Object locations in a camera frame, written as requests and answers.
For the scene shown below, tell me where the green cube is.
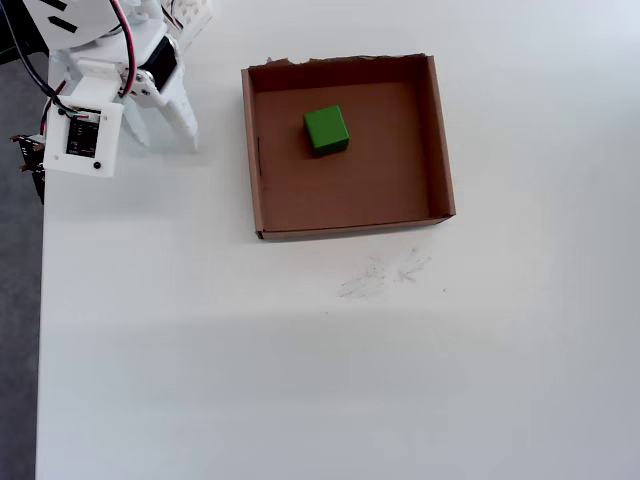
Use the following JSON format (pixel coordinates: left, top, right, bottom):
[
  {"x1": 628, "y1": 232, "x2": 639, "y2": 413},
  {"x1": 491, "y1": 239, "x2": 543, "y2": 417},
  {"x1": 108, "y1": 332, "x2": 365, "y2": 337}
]
[{"x1": 303, "y1": 104, "x2": 350, "y2": 159}]

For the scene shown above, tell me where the dark circuit board with pins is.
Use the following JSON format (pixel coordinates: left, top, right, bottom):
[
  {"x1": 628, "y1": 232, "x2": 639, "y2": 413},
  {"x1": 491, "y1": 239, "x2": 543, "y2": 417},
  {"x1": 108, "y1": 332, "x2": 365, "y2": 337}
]
[{"x1": 8, "y1": 133, "x2": 47, "y2": 204}]

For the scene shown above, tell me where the brown cardboard box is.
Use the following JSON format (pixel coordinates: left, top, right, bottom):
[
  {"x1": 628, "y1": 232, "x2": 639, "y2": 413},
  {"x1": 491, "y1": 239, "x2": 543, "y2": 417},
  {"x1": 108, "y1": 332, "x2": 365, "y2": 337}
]
[{"x1": 240, "y1": 53, "x2": 457, "y2": 244}]

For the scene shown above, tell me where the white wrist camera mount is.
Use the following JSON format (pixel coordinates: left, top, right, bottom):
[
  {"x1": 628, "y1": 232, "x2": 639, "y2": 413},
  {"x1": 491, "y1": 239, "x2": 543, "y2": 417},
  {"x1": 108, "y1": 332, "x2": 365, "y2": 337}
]
[{"x1": 42, "y1": 58, "x2": 125, "y2": 180}]

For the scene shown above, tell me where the red black white servo cable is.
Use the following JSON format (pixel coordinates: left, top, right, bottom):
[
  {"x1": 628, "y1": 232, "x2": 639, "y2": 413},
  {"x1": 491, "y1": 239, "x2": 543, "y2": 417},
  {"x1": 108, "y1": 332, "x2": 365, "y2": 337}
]
[
  {"x1": 160, "y1": 0, "x2": 184, "y2": 32},
  {"x1": 107, "y1": 0, "x2": 140, "y2": 97}
]

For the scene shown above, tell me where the thin red white cable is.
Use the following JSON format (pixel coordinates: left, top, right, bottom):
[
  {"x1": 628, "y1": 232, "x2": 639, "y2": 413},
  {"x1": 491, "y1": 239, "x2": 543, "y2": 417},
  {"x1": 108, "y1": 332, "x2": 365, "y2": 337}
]
[{"x1": 41, "y1": 81, "x2": 67, "y2": 135}]

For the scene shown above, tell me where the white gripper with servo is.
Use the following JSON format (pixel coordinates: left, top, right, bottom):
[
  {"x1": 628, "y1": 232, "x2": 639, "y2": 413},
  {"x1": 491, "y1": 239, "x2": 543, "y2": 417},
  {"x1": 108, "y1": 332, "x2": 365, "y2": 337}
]
[{"x1": 49, "y1": 19, "x2": 201, "y2": 152}]

